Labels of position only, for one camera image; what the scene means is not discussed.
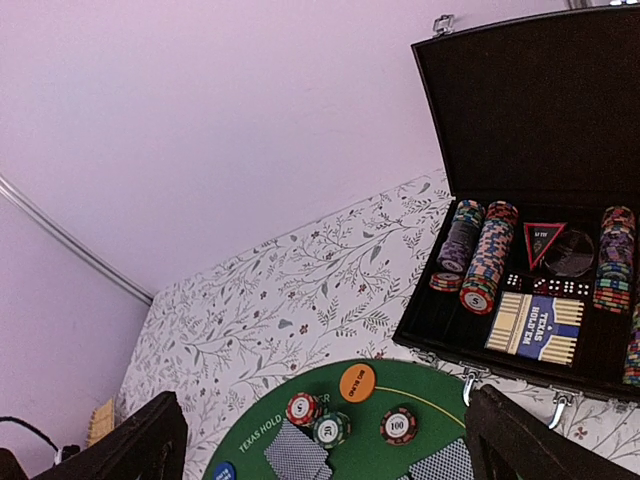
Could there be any mixed chip row in case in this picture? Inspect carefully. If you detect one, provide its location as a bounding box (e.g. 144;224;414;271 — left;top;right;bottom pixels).
459;200;518;315

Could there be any red black triangle token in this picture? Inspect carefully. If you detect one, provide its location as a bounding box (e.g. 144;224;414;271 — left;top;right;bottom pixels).
523;222;567;271

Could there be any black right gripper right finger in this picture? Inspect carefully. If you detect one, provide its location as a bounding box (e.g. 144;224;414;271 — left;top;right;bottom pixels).
465;386;633;480

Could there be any right chip row in case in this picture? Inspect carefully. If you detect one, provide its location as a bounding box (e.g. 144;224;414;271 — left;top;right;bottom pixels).
593;205;636;314

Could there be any left aluminium frame post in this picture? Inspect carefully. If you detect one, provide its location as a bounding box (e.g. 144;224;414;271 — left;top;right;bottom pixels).
1;175;153;306

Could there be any black poker chip case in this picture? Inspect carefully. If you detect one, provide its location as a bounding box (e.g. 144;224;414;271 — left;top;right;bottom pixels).
393;5;639;402

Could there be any woven bamboo basket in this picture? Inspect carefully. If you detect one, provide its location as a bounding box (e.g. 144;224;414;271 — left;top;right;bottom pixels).
86;398;115;447

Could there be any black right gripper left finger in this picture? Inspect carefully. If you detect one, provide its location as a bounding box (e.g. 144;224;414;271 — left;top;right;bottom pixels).
37;391;188;480

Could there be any purple chip row in case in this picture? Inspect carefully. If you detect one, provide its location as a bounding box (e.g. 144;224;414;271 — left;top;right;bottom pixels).
429;199;485;293

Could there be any dark maroon chip stack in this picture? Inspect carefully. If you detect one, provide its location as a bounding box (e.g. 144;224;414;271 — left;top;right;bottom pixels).
380;406;418;446

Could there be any green white chip stack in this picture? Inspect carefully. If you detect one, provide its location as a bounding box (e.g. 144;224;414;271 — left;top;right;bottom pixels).
313;411;352;449

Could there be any floral white table cloth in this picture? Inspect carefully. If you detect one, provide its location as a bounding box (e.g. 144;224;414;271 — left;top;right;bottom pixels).
116;171;639;479

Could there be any orange blind button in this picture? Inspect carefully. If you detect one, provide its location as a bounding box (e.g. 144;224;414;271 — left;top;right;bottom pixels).
339;363;377;403

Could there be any blue blind button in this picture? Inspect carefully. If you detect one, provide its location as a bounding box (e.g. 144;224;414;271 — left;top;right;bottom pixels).
211;461;237;480

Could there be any burn face-down card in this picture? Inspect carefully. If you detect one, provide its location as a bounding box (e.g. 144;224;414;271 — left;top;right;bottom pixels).
409;438;475;480

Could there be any round green poker mat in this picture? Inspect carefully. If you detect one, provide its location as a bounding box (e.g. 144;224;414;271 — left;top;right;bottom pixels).
204;360;466;479

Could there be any boxed Texas Holdem card deck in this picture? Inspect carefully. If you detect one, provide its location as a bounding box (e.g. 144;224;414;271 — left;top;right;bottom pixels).
485;292;585;366

